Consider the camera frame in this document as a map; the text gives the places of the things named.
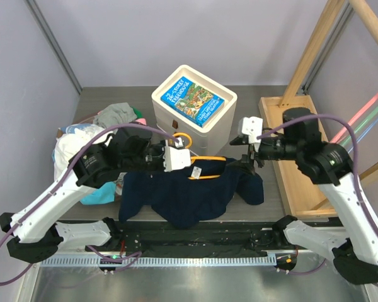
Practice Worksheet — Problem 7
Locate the white slotted cable duct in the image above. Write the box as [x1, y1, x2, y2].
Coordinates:
[40, 254, 277, 268]

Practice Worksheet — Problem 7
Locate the wooden clothes rack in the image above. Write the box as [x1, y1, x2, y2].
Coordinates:
[259, 0, 378, 218]

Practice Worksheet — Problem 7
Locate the yellow hanger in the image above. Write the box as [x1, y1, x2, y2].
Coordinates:
[173, 132, 227, 181]

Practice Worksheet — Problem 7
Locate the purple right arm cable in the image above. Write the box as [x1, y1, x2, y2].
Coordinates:
[257, 113, 378, 292]

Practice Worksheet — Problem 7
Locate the light blue cloth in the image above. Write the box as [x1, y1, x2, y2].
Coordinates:
[80, 182, 117, 206]

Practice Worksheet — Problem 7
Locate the white drawer unit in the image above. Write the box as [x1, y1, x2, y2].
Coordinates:
[151, 65, 238, 155]

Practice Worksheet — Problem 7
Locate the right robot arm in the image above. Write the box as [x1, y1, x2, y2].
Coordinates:
[230, 107, 378, 285]

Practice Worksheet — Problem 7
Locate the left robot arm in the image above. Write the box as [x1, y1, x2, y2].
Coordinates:
[0, 125, 168, 264]

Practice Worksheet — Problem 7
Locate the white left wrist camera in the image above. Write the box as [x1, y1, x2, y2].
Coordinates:
[163, 138, 192, 172]

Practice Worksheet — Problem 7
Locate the grey cloth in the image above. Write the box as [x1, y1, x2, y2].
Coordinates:
[93, 103, 138, 128]

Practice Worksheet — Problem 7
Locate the white cloth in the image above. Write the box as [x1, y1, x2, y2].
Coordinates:
[52, 123, 104, 180]

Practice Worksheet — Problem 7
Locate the pink hanger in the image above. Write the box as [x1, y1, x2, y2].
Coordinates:
[330, 92, 378, 143]

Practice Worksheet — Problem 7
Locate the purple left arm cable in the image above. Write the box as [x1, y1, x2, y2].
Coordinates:
[0, 123, 182, 287]

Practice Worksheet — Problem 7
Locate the green cloth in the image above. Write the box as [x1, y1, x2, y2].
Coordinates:
[132, 108, 142, 119]

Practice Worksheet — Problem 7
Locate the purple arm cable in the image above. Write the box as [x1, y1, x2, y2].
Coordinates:
[257, 113, 378, 292]
[0, 123, 182, 287]

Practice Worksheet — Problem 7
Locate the navy blue t shirt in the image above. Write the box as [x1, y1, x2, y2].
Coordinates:
[118, 158, 265, 229]

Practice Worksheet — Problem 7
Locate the pink cloth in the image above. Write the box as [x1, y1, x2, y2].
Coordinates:
[136, 118, 147, 125]

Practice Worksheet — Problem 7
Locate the blue treehouse paperback book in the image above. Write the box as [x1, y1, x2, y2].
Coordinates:
[161, 77, 225, 128]

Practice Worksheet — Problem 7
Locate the blue hanger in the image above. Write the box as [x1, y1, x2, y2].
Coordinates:
[357, 117, 378, 143]

